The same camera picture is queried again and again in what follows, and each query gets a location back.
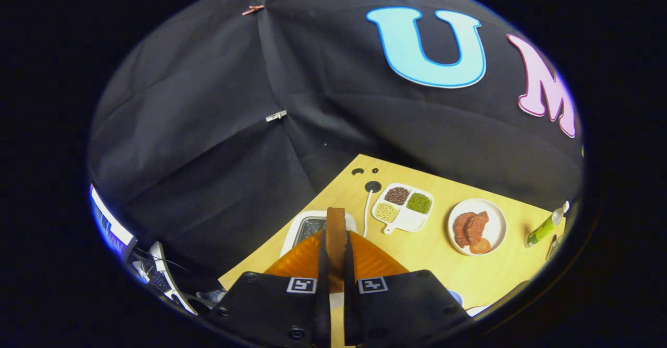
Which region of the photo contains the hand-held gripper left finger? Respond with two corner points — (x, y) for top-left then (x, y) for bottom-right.
(205, 227), (332, 348)

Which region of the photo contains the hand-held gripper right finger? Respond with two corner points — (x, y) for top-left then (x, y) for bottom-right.
(342, 230), (472, 347)

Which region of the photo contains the toasted bread slice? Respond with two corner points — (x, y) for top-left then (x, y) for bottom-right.
(325, 207), (348, 292)

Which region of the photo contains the white toaster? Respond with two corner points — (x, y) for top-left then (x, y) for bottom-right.
(280, 210), (358, 257)

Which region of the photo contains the heap of yellow beans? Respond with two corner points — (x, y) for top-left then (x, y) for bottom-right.
(375, 202), (400, 223)

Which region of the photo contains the white divided dish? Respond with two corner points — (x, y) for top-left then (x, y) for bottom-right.
(372, 183), (435, 234)

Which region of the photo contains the heap of brown beans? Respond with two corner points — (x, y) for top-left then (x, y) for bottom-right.
(385, 187), (411, 206)

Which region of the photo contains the heap of green beans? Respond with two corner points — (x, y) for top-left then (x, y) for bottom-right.
(406, 192), (433, 214)

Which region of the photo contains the brown meat slice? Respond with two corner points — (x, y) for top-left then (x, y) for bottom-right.
(465, 211), (489, 245)
(453, 212), (477, 248)

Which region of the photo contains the white round plate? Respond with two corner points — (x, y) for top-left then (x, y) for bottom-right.
(448, 198), (508, 256)

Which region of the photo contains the white framed device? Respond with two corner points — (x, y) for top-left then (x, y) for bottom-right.
(149, 241), (200, 316)

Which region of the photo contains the green label plastic bottle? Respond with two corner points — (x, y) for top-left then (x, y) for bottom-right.
(525, 201), (571, 247)

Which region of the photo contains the computer monitor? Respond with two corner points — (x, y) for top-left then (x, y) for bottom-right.
(90, 184), (139, 260)

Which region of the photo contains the black backdrop cloth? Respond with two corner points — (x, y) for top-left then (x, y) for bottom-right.
(88, 0), (584, 291)

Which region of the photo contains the white toaster cable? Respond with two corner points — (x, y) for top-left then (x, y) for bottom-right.
(362, 189), (375, 238)

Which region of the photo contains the wire utensil holder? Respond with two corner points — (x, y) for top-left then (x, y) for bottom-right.
(546, 232), (564, 262)

